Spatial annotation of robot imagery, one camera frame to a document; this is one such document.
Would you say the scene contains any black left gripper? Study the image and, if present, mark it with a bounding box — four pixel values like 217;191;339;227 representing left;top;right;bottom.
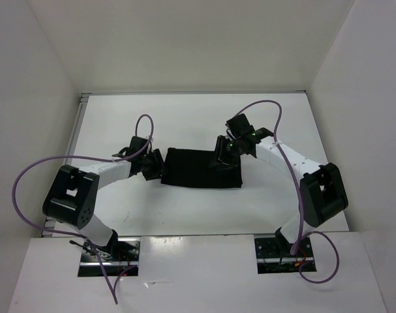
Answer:
139;148;171;181

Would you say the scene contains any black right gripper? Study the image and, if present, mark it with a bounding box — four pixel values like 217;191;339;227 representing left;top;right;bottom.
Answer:
208;134;243;170

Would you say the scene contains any black skirt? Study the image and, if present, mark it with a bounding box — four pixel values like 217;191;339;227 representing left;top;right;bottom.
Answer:
160;147;243;189

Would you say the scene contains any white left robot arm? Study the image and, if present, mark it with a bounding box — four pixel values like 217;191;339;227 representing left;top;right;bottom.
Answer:
42;149;164;261

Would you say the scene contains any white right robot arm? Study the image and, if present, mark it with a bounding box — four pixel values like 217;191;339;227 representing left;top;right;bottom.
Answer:
212;128;348;256

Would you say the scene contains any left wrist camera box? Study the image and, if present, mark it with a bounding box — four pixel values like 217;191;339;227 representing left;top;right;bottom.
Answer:
126;136;153;158

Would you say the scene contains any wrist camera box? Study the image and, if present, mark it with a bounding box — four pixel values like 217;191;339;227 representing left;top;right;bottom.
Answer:
226;113;254;138
126;136;153;158

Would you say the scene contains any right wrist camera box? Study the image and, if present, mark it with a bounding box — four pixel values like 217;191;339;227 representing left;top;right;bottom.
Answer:
226;113;254;138

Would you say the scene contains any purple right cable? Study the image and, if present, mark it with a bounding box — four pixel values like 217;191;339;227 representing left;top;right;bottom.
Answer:
235;100;341;284

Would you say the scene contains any purple cable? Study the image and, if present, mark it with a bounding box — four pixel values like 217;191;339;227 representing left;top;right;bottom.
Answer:
235;100;341;284
13;113;155;305

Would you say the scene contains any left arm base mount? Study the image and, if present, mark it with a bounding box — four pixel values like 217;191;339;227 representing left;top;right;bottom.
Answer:
69;237;141;278

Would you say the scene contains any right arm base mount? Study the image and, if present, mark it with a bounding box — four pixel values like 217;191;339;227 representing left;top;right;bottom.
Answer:
254;235;316;275

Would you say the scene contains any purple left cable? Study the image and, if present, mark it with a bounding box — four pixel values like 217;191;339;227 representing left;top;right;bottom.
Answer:
13;113;155;305

